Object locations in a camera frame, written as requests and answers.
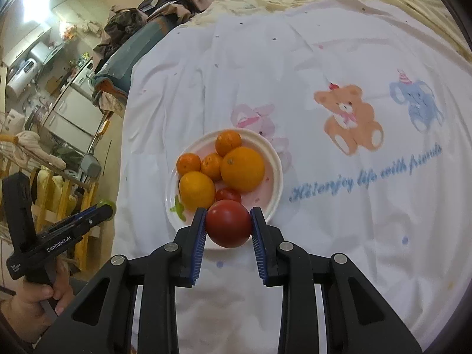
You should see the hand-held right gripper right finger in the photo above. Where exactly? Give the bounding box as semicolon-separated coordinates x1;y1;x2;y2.
250;206;423;354

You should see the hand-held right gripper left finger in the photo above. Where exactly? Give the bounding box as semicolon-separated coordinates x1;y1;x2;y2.
35;207;209;354

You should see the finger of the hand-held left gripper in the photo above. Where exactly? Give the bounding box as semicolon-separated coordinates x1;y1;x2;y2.
40;203;117;243

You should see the red tomato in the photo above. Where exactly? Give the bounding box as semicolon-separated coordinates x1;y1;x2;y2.
205;199;252;249
215;187;242;203

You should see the pink spotted oval plate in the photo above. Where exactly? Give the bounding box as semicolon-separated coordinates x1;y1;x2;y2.
165;129;284;249

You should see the small mandarin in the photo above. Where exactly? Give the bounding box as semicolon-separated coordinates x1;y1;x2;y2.
176;153;202;176
200;153;224;178
215;129;243;156

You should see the large orange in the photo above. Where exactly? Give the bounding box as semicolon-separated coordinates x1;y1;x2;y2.
220;147;266;192

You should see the person's left hand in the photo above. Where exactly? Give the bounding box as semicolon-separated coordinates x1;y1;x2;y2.
3;260;75;344

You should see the wooden rack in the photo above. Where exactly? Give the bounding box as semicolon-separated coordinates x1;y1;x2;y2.
0;133;104;266

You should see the yellowish medium orange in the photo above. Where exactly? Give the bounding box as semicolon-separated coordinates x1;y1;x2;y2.
179;171;216;211

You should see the white cartoon printed blanket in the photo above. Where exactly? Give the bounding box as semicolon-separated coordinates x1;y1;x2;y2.
111;0;472;351

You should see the beige cloth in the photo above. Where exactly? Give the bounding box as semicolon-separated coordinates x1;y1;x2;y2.
15;130;68;171

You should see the white washing machine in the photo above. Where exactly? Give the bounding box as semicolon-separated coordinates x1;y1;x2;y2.
5;58;40;98

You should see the pile of dark clothes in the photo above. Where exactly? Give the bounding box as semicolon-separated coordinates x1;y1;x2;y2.
94;0;207;57

